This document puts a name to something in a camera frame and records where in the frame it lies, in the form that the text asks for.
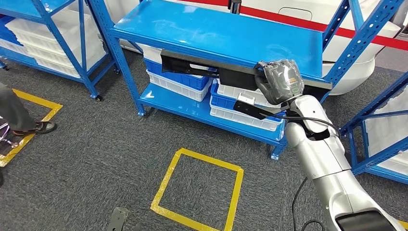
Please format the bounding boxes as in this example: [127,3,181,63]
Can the black stanchion post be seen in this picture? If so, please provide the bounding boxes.
[228,0,242,15]

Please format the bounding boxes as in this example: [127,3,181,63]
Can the black left wrist camera bracket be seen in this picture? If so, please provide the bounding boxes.
[106,207,129,231]

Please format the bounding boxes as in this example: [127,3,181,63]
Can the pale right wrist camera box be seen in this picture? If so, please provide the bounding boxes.
[237,93,256,106]

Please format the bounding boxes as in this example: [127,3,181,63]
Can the black camera cable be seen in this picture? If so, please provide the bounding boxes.
[259,113,341,138]

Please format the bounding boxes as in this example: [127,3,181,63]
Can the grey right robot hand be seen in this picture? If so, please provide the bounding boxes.
[254,58,306,106]

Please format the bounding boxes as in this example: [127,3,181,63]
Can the black right wrist camera bracket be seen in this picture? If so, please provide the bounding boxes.
[232,93,291,121]

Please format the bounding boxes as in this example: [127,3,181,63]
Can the chrome stool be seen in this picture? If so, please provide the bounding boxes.
[0,116,19,149]

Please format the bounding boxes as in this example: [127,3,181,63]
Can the blue metal shelf rack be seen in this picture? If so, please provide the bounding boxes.
[339,71,408,186]
[86,0,408,161]
[0,0,120,102]

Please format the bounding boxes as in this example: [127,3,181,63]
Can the white car with red stripe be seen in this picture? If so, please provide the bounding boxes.
[102,0,408,96]

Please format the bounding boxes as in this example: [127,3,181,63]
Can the black hanging cable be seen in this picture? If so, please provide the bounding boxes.
[292,177,326,231]

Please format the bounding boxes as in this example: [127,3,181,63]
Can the blue plastic crate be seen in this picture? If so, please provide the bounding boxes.
[143,57,215,91]
[209,82,287,124]

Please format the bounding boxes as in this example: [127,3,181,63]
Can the long black plastic part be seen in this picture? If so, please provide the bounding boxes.
[160,49,334,103]

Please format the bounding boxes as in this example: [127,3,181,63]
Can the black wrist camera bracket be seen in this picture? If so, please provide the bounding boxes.
[106,207,129,231]
[232,93,291,121]

